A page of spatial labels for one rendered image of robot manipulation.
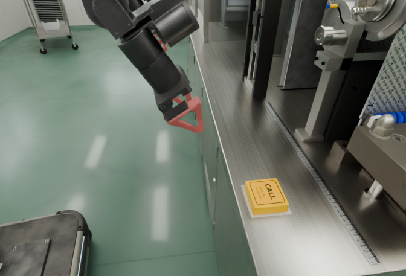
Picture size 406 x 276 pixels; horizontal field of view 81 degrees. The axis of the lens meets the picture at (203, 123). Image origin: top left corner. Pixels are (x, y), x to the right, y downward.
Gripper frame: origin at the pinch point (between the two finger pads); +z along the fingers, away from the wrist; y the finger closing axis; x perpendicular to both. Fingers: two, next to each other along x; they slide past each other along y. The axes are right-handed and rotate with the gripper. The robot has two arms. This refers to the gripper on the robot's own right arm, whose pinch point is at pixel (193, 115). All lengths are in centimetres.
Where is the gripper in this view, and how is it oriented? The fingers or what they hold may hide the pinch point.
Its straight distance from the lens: 49.6
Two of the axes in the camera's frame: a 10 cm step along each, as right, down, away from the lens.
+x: -8.4, 5.3, 1.0
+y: -2.6, -5.5, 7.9
